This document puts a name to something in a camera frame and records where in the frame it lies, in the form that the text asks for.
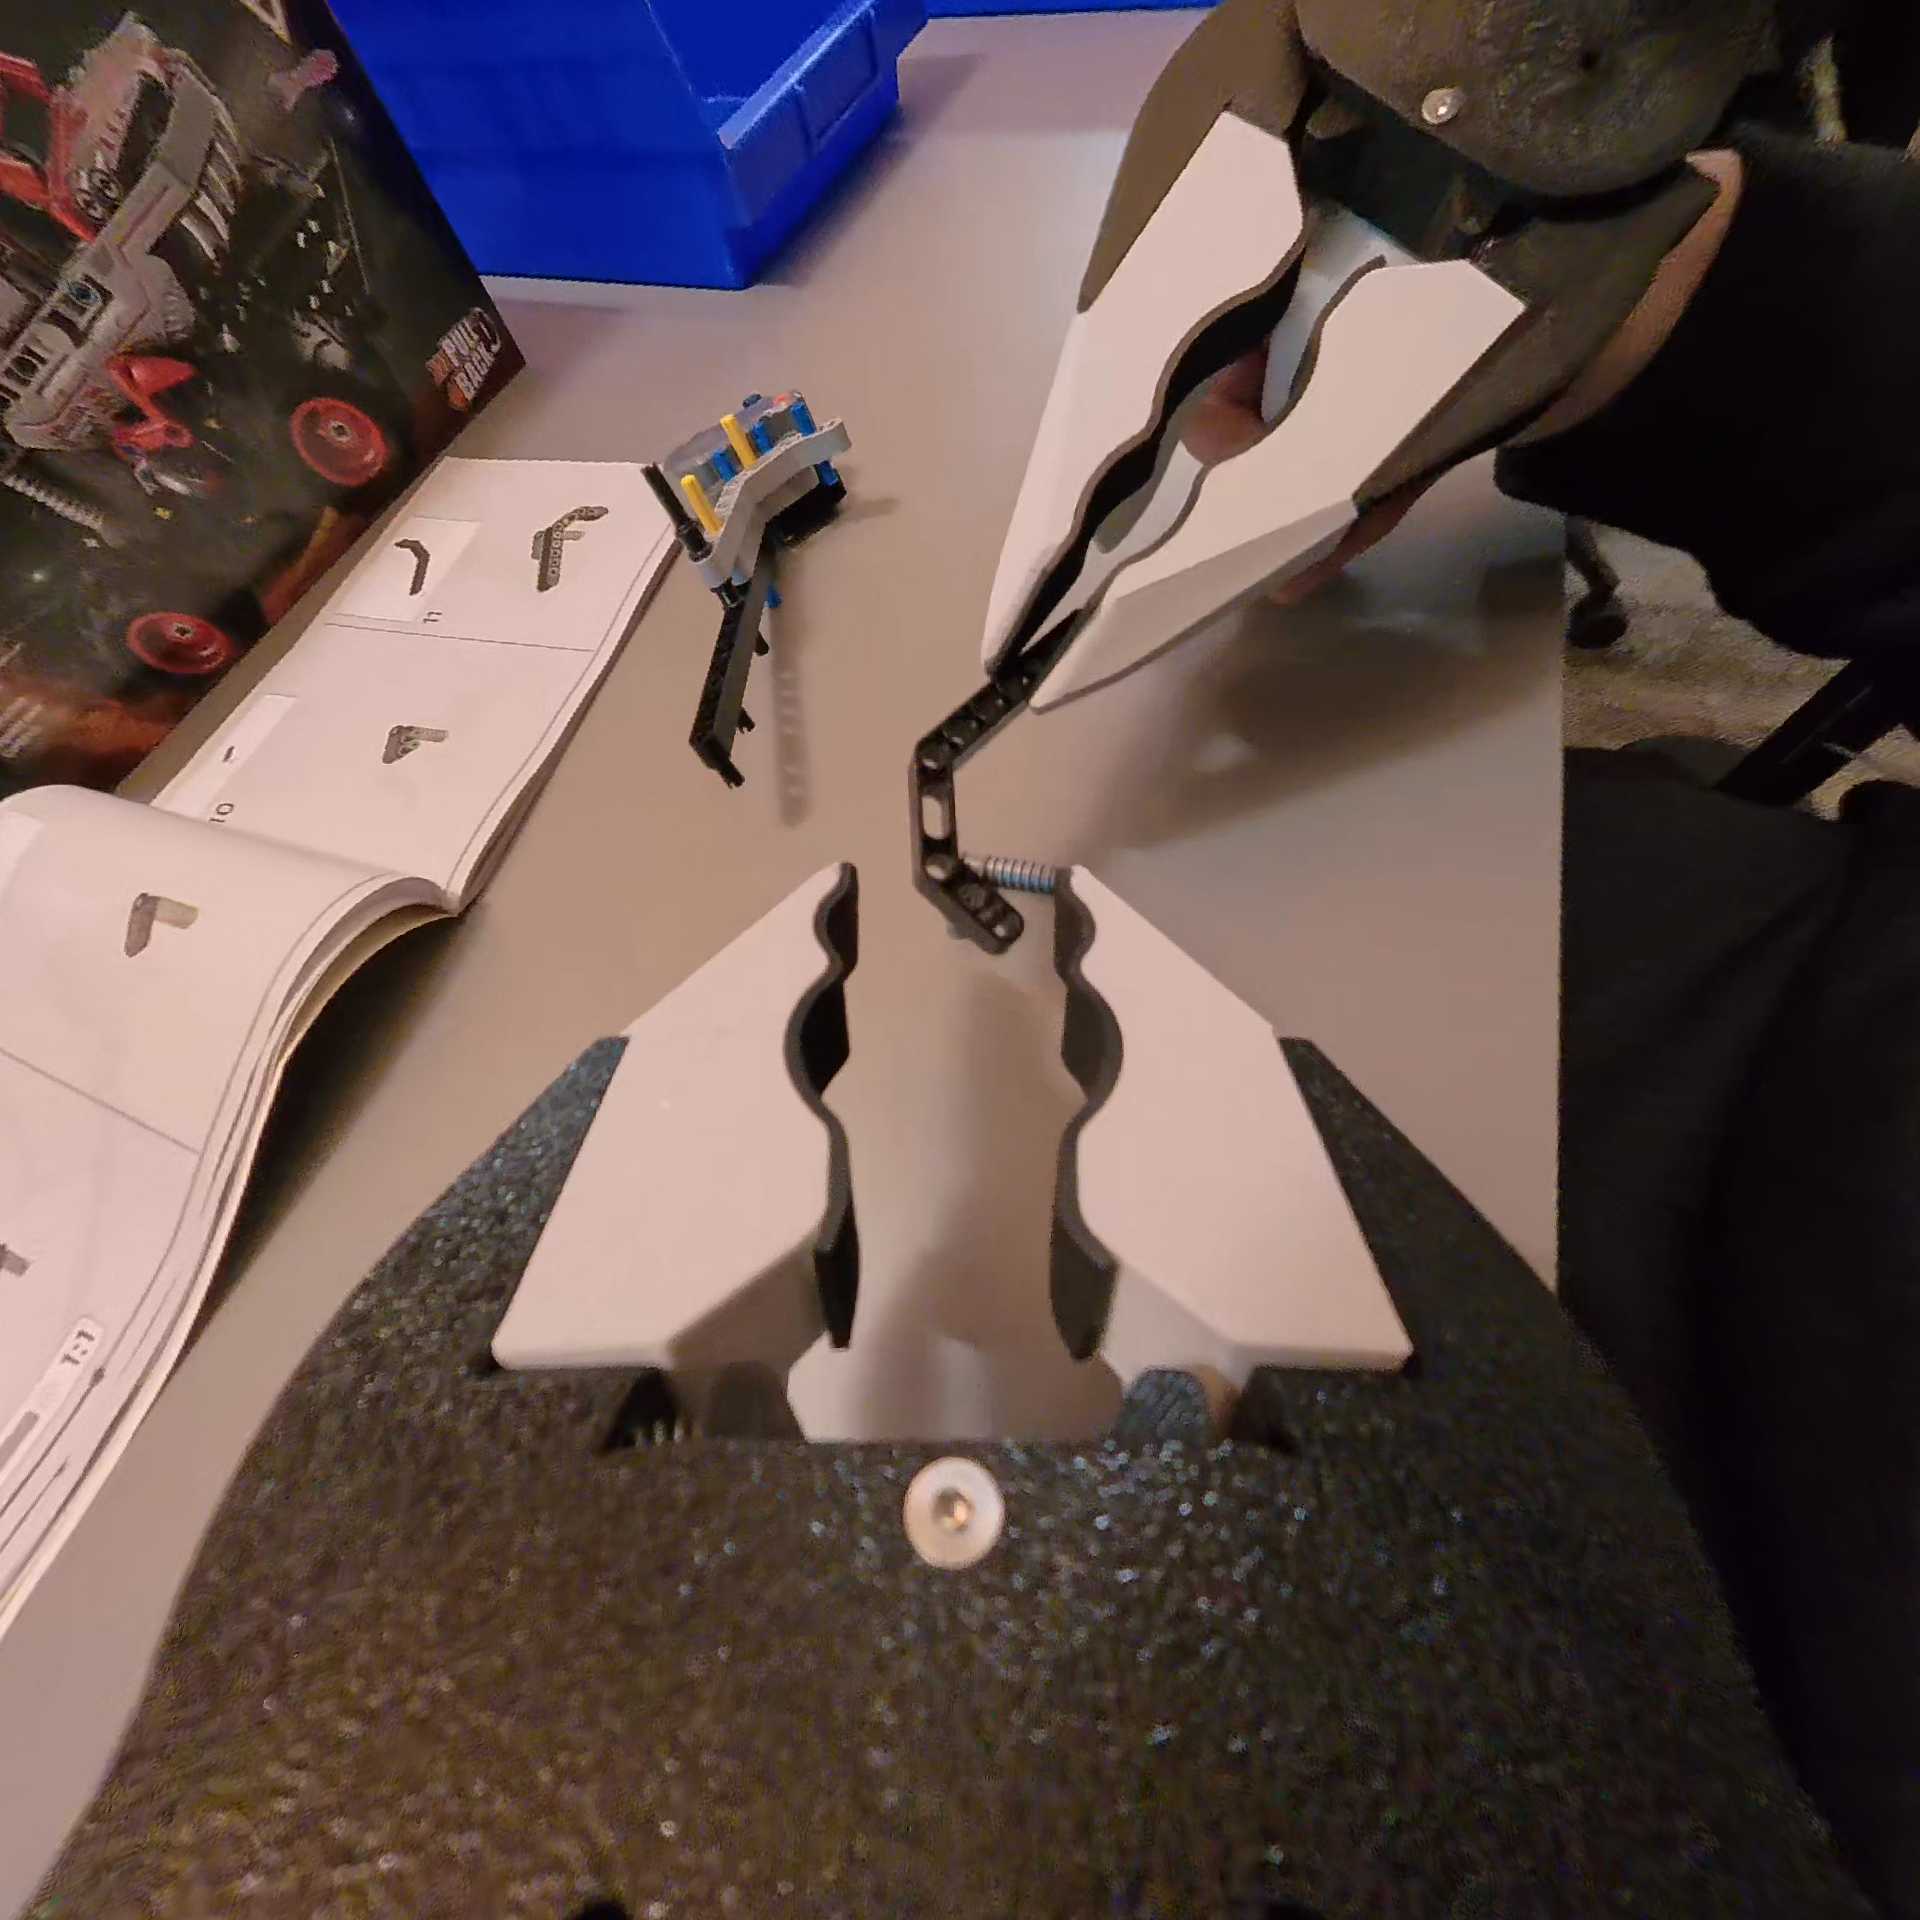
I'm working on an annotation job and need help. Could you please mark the person's right hand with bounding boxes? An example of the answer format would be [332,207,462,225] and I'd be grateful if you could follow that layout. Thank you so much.
[1275,152,1752,607]

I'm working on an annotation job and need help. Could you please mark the grey desk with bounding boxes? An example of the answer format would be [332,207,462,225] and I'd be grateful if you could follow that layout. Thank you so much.
[0,11,1568,1920]

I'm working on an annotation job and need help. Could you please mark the black toy set box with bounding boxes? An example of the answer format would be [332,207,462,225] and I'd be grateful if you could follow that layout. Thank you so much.
[0,0,528,799]

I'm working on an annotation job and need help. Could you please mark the black office chair base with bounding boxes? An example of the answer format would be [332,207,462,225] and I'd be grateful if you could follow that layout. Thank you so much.
[1558,511,1920,811]

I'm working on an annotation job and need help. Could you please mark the person's black trousers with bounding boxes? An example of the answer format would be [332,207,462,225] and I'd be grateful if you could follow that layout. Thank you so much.
[1558,744,1920,1920]

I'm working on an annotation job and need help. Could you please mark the grey blue toy brick assembly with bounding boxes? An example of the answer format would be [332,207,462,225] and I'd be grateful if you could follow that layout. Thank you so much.
[644,394,858,788]

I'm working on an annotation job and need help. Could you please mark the open white instruction booklet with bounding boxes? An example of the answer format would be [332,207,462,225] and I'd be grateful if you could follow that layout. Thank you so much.
[0,458,684,1636]

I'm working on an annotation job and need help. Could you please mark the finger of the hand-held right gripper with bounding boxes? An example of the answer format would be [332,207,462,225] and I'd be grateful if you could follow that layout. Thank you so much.
[1030,258,1530,713]
[983,113,1320,676]

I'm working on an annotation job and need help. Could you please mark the black angled toy beam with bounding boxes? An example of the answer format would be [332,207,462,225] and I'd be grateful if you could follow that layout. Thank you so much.
[904,626,1077,958]

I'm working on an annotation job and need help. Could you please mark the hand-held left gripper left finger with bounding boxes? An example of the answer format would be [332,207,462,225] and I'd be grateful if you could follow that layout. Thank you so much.
[491,862,864,1419]

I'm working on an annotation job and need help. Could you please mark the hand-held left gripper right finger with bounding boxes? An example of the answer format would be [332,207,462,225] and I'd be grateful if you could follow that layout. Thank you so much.
[1050,862,1415,1419]

